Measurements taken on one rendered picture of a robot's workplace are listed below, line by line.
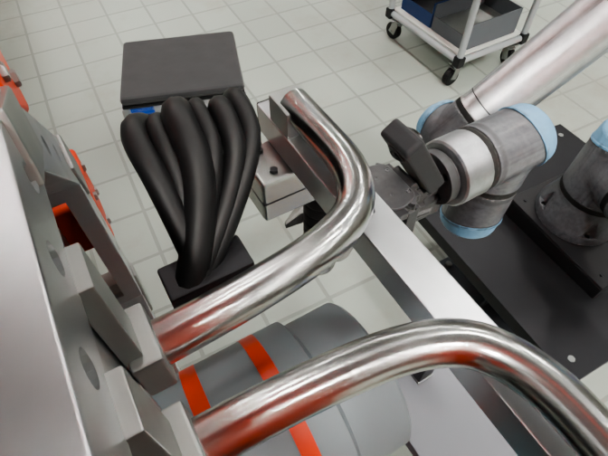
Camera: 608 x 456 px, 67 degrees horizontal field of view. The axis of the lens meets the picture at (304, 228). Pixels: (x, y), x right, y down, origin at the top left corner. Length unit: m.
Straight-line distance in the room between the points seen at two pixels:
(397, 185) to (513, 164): 0.16
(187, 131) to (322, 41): 2.16
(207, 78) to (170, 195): 1.32
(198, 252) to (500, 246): 1.02
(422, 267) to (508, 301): 0.85
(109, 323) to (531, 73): 0.68
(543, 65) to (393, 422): 0.57
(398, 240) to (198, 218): 0.13
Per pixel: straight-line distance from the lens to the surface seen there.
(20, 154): 0.21
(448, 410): 0.85
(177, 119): 0.30
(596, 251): 1.28
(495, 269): 1.19
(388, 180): 0.55
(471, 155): 0.59
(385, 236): 0.32
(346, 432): 0.34
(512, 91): 0.78
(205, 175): 0.29
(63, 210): 0.51
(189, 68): 1.67
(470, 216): 0.73
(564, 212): 1.22
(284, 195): 0.41
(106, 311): 0.20
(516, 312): 1.15
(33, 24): 2.92
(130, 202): 1.74
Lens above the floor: 1.23
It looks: 53 degrees down
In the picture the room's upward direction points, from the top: straight up
